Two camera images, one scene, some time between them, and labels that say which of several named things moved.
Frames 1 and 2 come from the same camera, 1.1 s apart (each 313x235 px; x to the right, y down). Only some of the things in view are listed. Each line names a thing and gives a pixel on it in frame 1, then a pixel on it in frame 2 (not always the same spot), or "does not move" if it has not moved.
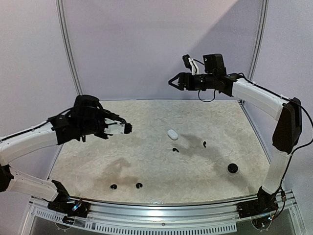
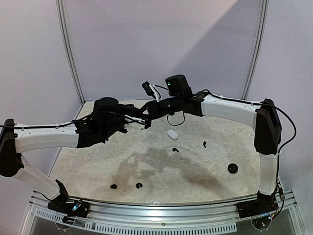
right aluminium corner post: [259, 42] does not move
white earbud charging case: [172, 134] does not move
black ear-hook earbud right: [137, 185] does not move
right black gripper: [182, 82] to [156, 110]
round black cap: [232, 168] does not move
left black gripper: [105, 137] to [128, 109]
